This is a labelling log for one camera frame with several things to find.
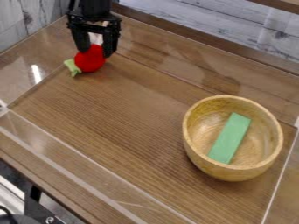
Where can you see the red plush fruit green stem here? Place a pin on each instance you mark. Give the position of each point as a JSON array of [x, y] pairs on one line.
[[85, 62]]

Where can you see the green rectangular block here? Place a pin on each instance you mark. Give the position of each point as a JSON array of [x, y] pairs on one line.
[[230, 138]]

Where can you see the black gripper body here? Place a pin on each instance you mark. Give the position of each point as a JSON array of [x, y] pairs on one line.
[[92, 13]]

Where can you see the clear acrylic tray wall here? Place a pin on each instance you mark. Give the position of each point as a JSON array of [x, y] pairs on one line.
[[92, 191]]

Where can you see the wooden bowl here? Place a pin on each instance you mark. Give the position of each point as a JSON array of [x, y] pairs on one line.
[[262, 143]]

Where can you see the clear acrylic corner bracket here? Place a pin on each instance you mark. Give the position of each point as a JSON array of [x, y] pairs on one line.
[[96, 38]]

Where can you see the black metal table frame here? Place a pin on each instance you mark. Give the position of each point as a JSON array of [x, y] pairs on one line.
[[36, 214]]

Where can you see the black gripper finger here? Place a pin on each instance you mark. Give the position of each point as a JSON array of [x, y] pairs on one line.
[[109, 39], [81, 39]]

